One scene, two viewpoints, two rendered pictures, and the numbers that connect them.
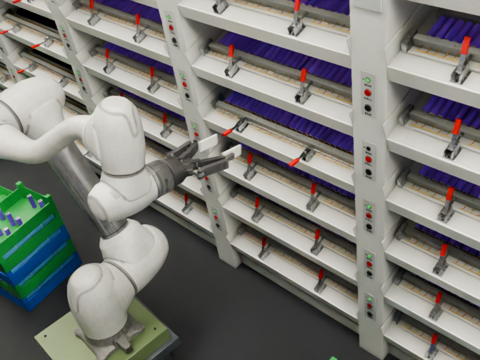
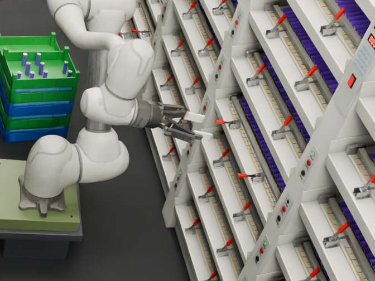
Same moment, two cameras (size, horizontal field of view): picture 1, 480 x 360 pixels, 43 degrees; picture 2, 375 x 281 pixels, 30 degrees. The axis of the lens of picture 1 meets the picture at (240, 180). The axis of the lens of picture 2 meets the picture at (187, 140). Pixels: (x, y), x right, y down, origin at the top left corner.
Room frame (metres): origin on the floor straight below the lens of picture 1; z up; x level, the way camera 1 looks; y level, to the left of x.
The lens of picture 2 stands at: (-0.42, -0.32, 2.28)
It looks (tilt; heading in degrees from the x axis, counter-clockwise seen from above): 39 degrees down; 12
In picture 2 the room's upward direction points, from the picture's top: 20 degrees clockwise
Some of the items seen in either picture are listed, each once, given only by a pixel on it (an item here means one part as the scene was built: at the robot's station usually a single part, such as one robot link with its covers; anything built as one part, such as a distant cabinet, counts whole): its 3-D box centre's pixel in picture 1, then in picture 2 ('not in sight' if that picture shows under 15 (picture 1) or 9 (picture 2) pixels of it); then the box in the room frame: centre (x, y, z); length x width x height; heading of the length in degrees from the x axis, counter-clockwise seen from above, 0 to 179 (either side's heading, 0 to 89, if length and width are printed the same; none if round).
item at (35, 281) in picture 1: (31, 259); (34, 107); (1.84, 0.91, 0.12); 0.30 x 0.20 x 0.08; 138
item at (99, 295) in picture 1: (96, 296); (51, 163); (1.30, 0.52, 0.41); 0.18 x 0.16 x 0.22; 139
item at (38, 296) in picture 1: (38, 271); (32, 120); (1.84, 0.91, 0.04); 0.30 x 0.20 x 0.08; 138
